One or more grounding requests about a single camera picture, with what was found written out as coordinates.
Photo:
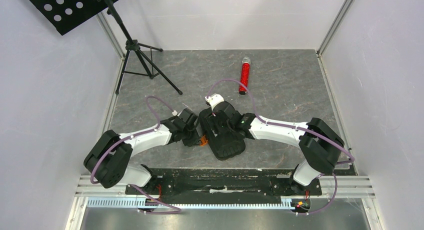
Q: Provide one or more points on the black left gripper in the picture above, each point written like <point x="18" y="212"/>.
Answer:
<point x="195" y="140"/>

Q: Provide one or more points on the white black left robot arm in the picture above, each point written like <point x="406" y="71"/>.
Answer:
<point x="109" y="160"/>

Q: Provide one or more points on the black plastic tool case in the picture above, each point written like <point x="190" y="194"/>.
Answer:
<point x="223" y="147"/>

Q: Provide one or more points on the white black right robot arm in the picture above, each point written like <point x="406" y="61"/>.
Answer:
<point x="320" y="145"/>

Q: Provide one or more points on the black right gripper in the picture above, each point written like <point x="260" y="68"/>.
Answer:
<point x="226" y="142"/>

